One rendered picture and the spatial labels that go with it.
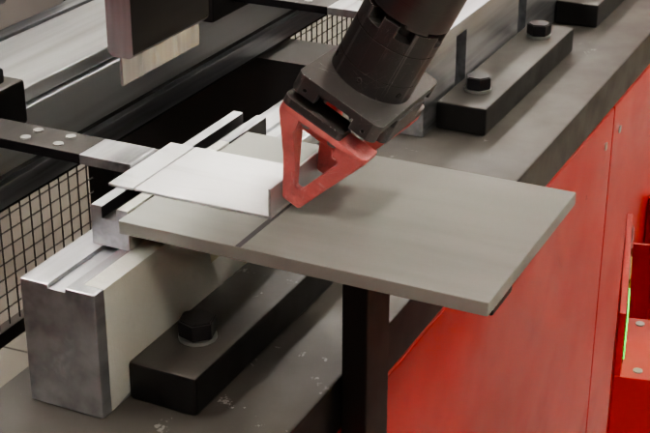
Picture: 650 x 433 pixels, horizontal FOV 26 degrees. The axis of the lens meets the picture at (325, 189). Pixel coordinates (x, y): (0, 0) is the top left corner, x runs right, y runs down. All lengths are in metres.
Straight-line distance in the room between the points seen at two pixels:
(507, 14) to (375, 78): 0.73
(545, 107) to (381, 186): 0.54
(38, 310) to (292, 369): 0.19
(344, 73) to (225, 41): 0.65
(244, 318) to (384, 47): 0.25
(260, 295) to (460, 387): 0.30
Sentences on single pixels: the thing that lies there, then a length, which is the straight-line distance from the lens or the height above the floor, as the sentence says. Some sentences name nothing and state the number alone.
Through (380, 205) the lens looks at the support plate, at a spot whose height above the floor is 1.00.
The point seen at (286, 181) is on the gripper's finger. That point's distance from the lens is 0.94.
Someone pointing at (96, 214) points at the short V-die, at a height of 0.99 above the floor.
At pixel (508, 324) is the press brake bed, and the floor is 0.72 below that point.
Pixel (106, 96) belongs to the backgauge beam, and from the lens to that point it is 1.36.
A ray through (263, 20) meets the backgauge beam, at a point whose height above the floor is 0.93.
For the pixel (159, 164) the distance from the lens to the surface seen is 1.03.
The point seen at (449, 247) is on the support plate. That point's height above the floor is 1.00.
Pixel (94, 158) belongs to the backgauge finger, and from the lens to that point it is 1.05.
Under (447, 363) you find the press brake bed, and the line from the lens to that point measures 1.23.
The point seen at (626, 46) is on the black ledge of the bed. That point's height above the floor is 0.88.
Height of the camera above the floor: 1.40
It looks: 24 degrees down
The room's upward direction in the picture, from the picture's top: straight up
